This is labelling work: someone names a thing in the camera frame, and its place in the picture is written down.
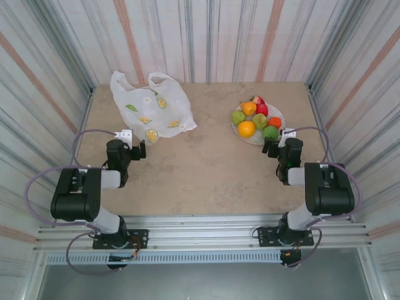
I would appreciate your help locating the small red-orange tangerine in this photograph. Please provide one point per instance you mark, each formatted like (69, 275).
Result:
(275, 122)

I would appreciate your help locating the large round orange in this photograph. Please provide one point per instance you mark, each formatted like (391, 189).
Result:
(246, 128)

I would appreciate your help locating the white lemon-print plastic bag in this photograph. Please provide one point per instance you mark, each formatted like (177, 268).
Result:
(150, 115)

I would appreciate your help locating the yellow-orange pear-shaped fruit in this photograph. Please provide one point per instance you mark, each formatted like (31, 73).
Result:
(249, 108)

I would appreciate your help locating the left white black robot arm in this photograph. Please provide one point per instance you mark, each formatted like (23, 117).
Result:
(75, 203)

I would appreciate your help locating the red apple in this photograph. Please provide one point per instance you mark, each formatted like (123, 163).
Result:
(262, 110)

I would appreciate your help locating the white grid-pattern plate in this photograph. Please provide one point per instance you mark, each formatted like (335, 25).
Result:
(275, 109)

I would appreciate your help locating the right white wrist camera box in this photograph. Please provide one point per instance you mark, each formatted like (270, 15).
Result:
(286, 135)

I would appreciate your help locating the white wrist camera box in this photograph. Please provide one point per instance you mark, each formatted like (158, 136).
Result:
(123, 134)
(286, 135)

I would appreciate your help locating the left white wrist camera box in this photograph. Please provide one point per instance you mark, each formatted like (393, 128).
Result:
(123, 134)

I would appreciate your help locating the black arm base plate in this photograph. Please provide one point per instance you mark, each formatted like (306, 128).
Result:
(140, 237)
(265, 236)

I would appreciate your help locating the aluminium rail frame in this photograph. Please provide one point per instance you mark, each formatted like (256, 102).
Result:
(203, 234)

